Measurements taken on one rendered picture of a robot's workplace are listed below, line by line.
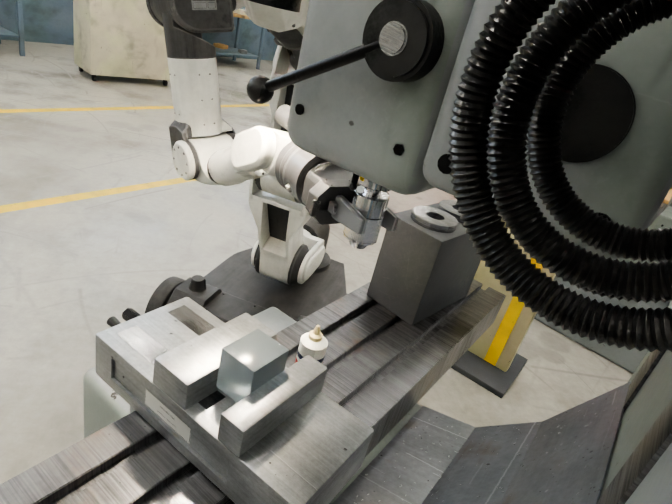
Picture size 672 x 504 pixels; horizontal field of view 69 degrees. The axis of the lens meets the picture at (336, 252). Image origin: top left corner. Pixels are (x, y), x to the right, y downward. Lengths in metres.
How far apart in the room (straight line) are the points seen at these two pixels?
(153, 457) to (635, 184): 0.56
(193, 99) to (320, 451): 0.68
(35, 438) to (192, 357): 1.41
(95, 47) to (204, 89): 5.66
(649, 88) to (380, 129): 0.23
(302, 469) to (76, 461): 0.26
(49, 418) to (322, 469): 1.55
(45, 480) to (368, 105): 0.52
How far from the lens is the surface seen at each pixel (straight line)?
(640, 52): 0.41
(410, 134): 0.49
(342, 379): 0.79
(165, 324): 0.73
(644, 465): 0.46
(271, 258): 1.56
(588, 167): 0.42
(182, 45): 0.99
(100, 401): 1.04
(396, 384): 0.82
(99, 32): 6.63
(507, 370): 2.70
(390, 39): 0.46
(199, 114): 1.00
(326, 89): 0.54
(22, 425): 2.03
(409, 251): 0.92
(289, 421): 0.61
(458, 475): 0.78
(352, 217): 0.61
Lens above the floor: 1.47
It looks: 27 degrees down
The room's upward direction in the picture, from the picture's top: 14 degrees clockwise
